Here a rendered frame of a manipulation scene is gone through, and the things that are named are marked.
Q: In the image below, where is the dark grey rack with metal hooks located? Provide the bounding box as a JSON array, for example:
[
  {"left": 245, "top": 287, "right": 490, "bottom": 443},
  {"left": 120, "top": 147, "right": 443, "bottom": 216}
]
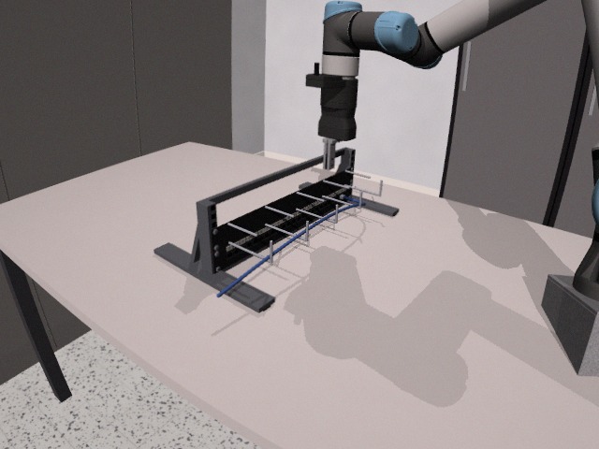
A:
[{"left": 153, "top": 147, "right": 399, "bottom": 313}]

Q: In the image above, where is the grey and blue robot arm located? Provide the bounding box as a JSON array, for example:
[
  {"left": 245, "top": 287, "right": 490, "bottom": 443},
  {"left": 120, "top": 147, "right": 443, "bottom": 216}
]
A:
[{"left": 323, "top": 0, "right": 599, "bottom": 301}]

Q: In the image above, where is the blue cable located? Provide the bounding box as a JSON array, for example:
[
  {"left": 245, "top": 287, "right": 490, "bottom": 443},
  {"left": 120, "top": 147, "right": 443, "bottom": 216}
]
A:
[{"left": 217, "top": 197, "right": 366, "bottom": 297}]

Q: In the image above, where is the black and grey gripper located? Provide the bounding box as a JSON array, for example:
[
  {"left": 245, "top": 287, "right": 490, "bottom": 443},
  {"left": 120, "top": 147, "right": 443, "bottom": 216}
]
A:
[{"left": 305, "top": 55, "right": 359, "bottom": 170}]

